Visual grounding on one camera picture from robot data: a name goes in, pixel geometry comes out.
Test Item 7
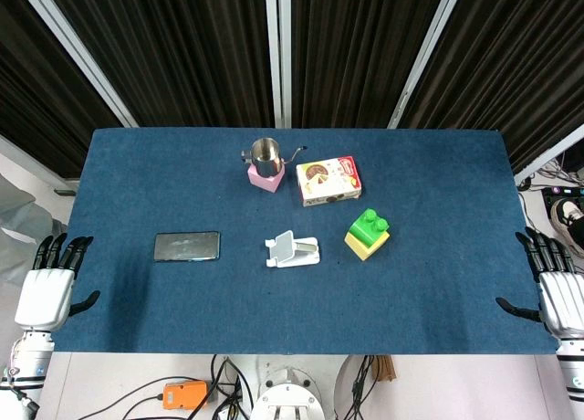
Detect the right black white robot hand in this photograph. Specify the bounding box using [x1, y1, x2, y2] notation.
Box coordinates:
[495, 226, 584, 341]

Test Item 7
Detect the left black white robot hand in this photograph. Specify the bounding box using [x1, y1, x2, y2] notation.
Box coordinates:
[14, 232, 101, 333]

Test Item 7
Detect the black smartphone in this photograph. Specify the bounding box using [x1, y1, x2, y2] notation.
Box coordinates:
[153, 230, 222, 263]

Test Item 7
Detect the white phone stand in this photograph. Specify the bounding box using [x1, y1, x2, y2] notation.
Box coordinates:
[265, 229, 322, 269]

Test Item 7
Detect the grey plastic bag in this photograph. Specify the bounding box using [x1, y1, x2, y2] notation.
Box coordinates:
[0, 173, 69, 287]

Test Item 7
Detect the white black shoe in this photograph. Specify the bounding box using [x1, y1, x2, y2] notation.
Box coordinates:
[550, 199, 584, 259]

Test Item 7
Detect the black lit device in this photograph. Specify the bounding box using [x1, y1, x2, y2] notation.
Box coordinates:
[540, 185, 584, 211]

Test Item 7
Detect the blue table cloth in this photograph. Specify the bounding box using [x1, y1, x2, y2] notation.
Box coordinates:
[53, 127, 558, 356]

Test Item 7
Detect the orange box device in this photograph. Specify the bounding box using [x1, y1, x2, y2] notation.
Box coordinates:
[162, 380, 209, 411]

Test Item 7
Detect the brown wooden piece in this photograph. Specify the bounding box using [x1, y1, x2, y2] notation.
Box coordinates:
[371, 354, 399, 383]

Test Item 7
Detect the black pleated curtain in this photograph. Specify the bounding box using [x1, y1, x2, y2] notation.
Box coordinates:
[40, 0, 276, 129]
[0, 0, 124, 179]
[289, 0, 446, 129]
[401, 0, 584, 174]

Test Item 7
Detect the yellow block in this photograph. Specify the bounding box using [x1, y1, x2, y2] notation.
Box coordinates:
[343, 230, 392, 262]

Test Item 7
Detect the green toy brick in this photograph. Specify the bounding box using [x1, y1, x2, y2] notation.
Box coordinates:
[348, 208, 391, 247]

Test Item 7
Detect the pink block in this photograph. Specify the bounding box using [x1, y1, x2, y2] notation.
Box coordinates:
[246, 163, 286, 194]

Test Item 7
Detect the steel gooseneck pitcher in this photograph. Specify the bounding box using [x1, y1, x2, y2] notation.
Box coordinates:
[240, 137, 308, 177]

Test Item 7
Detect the white robot torso base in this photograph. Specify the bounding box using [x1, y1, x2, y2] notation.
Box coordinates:
[249, 354, 329, 420]

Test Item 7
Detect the white red snack box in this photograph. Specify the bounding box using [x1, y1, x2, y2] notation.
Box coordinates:
[295, 154, 365, 208]

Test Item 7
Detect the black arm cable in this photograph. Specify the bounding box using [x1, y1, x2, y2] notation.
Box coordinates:
[0, 364, 41, 420]

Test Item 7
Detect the black floor cable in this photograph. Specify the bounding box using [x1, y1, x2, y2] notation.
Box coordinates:
[84, 376, 166, 420]

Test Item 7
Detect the white frame post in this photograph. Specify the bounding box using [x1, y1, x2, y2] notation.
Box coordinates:
[513, 126, 584, 184]
[387, 0, 469, 130]
[264, 0, 293, 129]
[13, 0, 139, 129]

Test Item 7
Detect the black cable bundle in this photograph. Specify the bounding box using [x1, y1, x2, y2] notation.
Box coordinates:
[207, 354, 252, 420]
[341, 354, 381, 420]

